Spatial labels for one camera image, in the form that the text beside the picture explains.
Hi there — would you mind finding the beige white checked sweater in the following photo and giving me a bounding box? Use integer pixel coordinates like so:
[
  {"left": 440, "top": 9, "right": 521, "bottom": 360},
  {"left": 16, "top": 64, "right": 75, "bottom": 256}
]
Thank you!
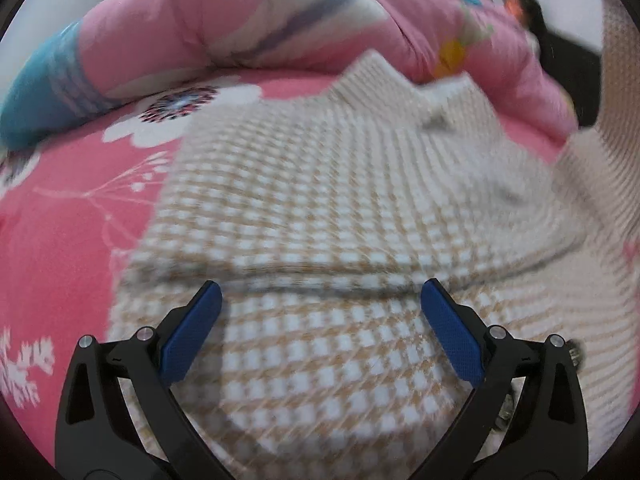
[{"left": 107, "top": 0, "right": 640, "bottom": 480}]

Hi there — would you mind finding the pink floral quilt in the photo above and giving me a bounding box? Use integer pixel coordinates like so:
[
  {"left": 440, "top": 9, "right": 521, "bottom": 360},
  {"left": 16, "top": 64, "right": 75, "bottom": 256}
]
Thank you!
[{"left": 80, "top": 0, "right": 576, "bottom": 141}]

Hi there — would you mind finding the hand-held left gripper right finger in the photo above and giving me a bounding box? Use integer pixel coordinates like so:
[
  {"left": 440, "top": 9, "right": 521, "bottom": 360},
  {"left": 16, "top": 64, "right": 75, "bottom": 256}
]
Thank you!
[{"left": 415, "top": 277, "right": 591, "bottom": 480}]

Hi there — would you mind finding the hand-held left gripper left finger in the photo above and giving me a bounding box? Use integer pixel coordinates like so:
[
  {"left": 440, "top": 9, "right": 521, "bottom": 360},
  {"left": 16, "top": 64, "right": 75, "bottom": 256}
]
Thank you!
[{"left": 54, "top": 280, "right": 236, "bottom": 480}]

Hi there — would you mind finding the blue striped pillow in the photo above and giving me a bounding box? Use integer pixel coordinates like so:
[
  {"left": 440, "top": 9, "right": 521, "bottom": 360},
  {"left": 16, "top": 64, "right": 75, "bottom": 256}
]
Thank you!
[{"left": 0, "top": 22, "right": 121, "bottom": 148}]

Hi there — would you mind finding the pink floral bed sheet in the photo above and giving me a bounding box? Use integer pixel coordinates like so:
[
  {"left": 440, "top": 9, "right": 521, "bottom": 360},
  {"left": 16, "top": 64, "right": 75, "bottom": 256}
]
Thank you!
[{"left": 0, "top": 67, "right": 640, "bottom": 461}]

